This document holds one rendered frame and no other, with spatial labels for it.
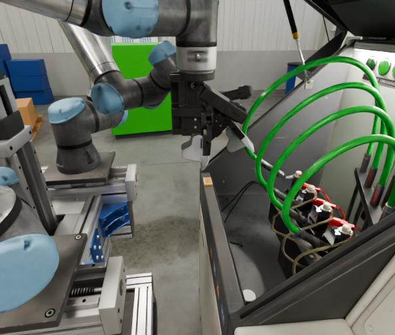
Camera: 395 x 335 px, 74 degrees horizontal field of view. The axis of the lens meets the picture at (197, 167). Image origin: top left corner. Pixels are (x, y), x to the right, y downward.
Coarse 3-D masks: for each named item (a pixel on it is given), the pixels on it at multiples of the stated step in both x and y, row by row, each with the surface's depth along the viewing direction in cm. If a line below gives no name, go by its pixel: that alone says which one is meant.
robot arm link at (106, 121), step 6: (108, 42) 84; (108, 48) 85; (90, 84) 90; (90, 90) 91; (90, 96) 90; (90, 102) 90; (102, 114) 91; (108, 114) 93; (114, 114) 95; (120, 114) 97; (126, 114) 99; (102, 120) 92; (108, 120) 94; (114, 120) 96; (120, 120) 98; (102, 126) 93; (108, 126) 96; (114, 126) 99
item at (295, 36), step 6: (288, 0) 83; (288, 6) 84; (288, 12) 85; (288, 18) 86; (294, 24) 86; (294, 30) 87; (294, 36) 88; (300, 48) 90; (300, 54) 91; (306, 72) 94; (306, 78) 95; (306, 84) 96; (312, 84) 96
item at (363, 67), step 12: (324, 60) 62; (336, 60) 62; (348, 60) 62; (288, 72) 63; (372, 72) 64; (276, 84) 64; (372, 84) 66; (264, 96) 65; (252, 108) 66; (372, 132) 72; (372, 144) 74; (252, 156) 72
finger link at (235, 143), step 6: (228, 132) 68; (228, 138) 68; (234, 138) 68; (246, 138) 67; (228, 144) 69; (234, 144) 68; (240, 144) 68; (246, 144) 68; (252, 144) 69; (228, 150) 69; (234, 150) 69; (252, 150) 69
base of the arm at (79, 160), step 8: (56, 144) 89; (80, 144) 88; (88, 144) 91; (64, 152) 88; (72, 152) 88; (80, 152) 89; (88, 152) 91; (96, 152) 95; (56, 160) 91; (64, 160) 88; (72, 160) 88; (80, 160) 89; (88, 160) 92; (96, 160) 94; (64, 168) 89; (72, 168) 89; (80, 168) 90; (88, 168) 91
